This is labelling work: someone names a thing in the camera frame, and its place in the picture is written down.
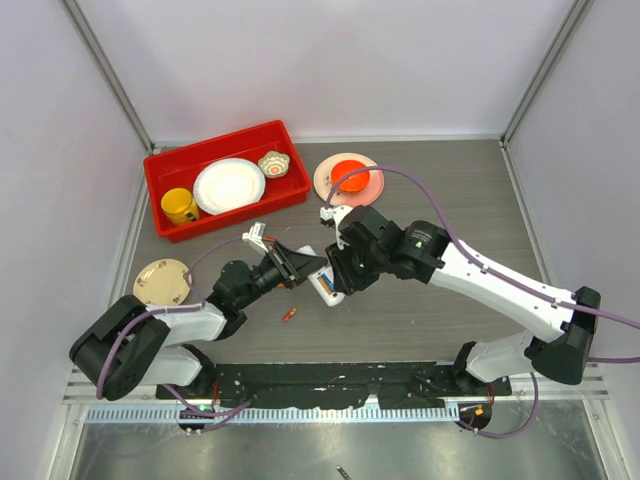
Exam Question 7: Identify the white cable duct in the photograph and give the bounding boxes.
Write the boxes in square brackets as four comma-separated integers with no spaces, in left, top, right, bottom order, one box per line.
[85,402,459,425]

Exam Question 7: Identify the red plastic bin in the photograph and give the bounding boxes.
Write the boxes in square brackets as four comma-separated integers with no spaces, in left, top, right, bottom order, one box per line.
[143,120,311,243]

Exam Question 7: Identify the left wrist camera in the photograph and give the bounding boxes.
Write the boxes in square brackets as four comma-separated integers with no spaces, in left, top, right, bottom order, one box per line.
[241,221,274,255]

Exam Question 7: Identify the small dark object on floor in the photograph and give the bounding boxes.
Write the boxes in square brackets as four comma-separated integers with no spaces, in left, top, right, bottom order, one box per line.
[336,465,351,480]

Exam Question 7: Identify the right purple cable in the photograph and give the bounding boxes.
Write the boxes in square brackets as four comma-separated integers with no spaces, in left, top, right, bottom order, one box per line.
[322,166,640,441]

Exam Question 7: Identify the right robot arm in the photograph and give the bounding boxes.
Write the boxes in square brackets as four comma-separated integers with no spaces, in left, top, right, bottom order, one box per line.
[320,206,601,395]

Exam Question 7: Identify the small flower-shaped bowl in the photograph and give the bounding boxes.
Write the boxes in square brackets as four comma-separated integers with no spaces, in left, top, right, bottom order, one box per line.
[257,151,290,179]

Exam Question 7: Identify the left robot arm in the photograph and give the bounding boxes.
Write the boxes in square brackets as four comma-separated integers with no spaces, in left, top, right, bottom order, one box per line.
[69,242,328,401]

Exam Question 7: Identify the orange red battery low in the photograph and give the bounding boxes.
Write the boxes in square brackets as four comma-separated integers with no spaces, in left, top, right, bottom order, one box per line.
[282,307,297,322]

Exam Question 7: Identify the orange bowl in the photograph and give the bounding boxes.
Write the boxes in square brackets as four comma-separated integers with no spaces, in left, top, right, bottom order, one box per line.
[330,159,370,194]

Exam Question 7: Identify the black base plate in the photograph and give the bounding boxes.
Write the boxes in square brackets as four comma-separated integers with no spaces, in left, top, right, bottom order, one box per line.
[177,362,512,410]

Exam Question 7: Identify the yellow mug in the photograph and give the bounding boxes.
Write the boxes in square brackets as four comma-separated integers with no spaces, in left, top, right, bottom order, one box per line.
[160,188,200,226]

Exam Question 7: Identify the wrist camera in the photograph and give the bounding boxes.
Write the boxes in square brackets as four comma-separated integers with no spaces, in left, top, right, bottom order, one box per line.
[241,221,274,255]
[320,205,353,250]

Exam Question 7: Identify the pink plate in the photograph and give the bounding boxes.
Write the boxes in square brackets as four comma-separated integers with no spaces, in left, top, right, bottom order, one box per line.
[313,153,384,207]

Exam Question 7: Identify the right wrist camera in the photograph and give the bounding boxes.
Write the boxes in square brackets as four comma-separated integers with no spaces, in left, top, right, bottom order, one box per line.
[320,205,353,250]

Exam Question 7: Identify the white paper plate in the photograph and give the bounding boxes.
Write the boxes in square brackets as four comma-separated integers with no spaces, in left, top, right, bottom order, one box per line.
[193,158,266,215]

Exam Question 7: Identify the cream floral plate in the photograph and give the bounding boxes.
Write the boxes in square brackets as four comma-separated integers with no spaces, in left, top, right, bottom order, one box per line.
[132,258,190,306]

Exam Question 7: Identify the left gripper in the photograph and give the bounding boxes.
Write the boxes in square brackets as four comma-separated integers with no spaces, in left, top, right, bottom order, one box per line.
[237,240,326,309]

